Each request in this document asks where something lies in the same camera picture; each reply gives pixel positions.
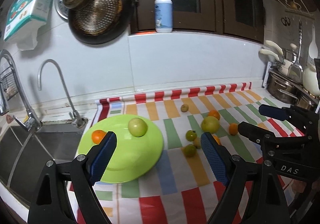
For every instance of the stainless steel sink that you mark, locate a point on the stainless steel sink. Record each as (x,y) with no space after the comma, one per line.
(24,154)

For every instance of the large green apple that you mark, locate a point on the large green apple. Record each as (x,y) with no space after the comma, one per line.
(137,127)

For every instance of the small green tomato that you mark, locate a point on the small green tomato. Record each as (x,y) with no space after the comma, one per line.
(189,150)
(191,135)

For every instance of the large yellow-green apple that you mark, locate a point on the large yellow-green apple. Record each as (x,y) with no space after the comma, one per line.
(210,124)

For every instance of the colourful striped tablecloth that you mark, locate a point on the colourful striped tablecloth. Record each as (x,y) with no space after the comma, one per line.
(180,189)

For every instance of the small orange tangerine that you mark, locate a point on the small orange tangerine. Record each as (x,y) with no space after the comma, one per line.
(233,129)

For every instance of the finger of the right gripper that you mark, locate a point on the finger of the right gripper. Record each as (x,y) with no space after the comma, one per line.
(304,120)
(255,133)

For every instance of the stainless steel pot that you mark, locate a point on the stainless steel pot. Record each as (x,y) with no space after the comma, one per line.
(282,89)

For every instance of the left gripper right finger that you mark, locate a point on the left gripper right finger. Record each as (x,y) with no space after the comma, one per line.
(266,203)

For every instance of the black frying pan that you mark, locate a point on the black frying pan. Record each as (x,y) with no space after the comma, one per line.
(100,21)

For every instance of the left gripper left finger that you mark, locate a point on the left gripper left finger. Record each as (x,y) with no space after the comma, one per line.
(50,202)

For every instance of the person's right hand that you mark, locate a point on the person's right hand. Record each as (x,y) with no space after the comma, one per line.
(296,188)

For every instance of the small brown-yellow fruit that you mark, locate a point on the small brown-yellow fruit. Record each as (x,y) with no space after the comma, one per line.
(184,108)

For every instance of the steel skimmer ladle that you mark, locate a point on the steel skimmer ladle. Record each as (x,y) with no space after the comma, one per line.
(295,70)

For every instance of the wire sink caddy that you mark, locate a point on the wire sink caddy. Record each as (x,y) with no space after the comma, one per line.
(8,83)

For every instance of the lime green plate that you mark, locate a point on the lime green plate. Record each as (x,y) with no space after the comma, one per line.
(133,156)

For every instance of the paper towel pack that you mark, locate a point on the paper towel pack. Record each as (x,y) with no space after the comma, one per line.
(24,19)

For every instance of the cream handled pot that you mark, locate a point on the cream handled pot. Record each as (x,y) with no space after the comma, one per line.
(284,57)

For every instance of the white blue soap bottle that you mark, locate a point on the white blue soap bottle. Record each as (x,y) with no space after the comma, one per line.
(163,16)

